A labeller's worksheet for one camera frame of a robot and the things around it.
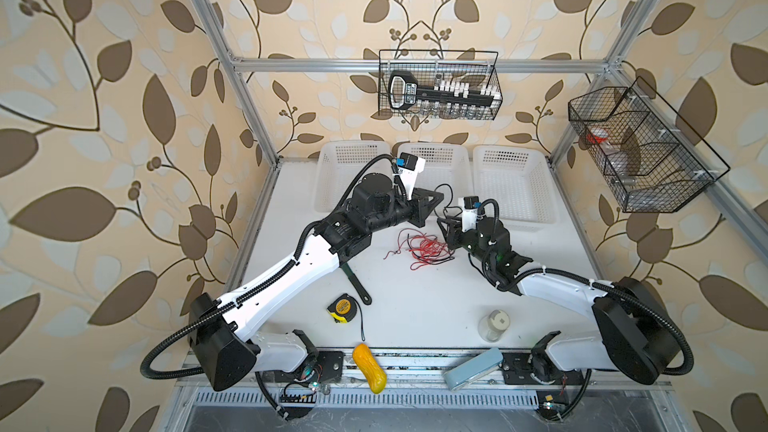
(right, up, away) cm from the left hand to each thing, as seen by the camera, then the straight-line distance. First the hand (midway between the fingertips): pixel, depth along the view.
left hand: (446, 195), depth 64 cm
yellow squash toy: (-16, -43, +7) cm, 46 cm away
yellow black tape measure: (-25, -32, +17) cm, 44 cm away
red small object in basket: (+45, +15, +19) cm, 51 cm away
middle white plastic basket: (+9, +9, +53) cm, 55 cm away
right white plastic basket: (+37, +5, +51) cm, 63 cm away
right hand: (+3, -8, +21) cm, 22 cm away
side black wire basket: (+52, +8, +9) cm, 53 cm away
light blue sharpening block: (+7, -41, +7) cm, 43 cm away
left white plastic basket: (-33, +12, +52) cm, 63 cm away
